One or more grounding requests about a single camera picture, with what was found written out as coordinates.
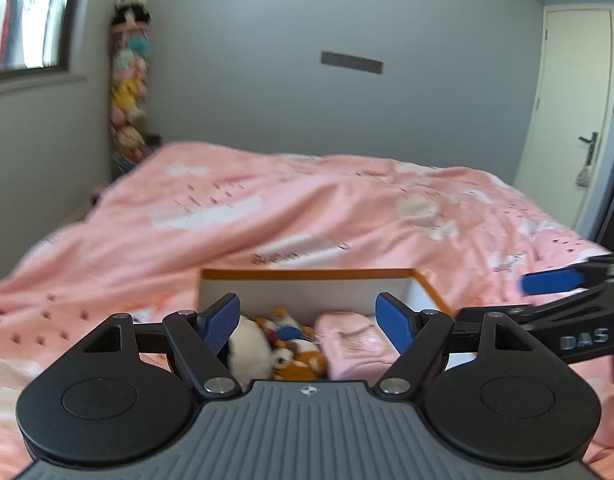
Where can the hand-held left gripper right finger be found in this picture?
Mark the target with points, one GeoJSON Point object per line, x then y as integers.
{"type": "Point", "coordinates": [394, 322]}

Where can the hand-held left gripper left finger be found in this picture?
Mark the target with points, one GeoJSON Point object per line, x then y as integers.
{"type": "Point", "coordinates": [222, 325]}

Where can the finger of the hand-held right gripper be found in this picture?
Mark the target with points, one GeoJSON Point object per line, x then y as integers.
{"type": "Point", "coordinates": [552, 281]}
{"type": "Point", "coordinates": [519, 312]}

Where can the pink cloth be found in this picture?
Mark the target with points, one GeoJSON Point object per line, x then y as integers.
{"type": "Point", "coordinates": [352, 345]}

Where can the white cardboard box orange rim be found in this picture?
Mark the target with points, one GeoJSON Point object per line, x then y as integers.
{"type": "Point", "coordinates": [312, 292]}

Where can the white plush toy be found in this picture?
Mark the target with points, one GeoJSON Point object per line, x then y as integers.
{"type": "Point", "coordinates": [249, 345]}

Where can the duck plush toy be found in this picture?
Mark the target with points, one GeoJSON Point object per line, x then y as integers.
{"type": "Point", "coordinates": [287, 332]}

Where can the brown plush toy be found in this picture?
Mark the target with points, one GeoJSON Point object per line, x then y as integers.
{"type": "Point", "coordinates": [307, 362]}

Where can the hanging keys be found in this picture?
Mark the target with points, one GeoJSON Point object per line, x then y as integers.
{"type": "Point", "coordinates": [584, 175]}

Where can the pink cloud print blanket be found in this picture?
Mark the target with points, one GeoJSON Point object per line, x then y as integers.
{"type": "Point", "coordinates": [287, 200]}

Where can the white door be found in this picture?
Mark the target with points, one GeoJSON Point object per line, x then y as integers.
{"type": "Point", "coordinates": [562, 110]}

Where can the dark nightstand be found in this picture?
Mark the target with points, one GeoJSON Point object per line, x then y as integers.
{"type": "Point", "coordinates": [154, 140]}

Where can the hanging net of plush toys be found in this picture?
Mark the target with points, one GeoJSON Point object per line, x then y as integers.
{"type": "Point", "coordinates": [128, 95]}

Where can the panda plush toy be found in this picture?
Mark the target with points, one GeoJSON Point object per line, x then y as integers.
{"type": "Point", "coordinates": [132, 0]}

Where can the window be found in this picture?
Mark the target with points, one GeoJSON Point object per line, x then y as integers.
{"type": "Point", "coordinates": [22, 10]}

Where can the grey wall plate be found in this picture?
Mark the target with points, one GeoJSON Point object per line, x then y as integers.
{"type": "Point", "coordinates": [352, 62]}

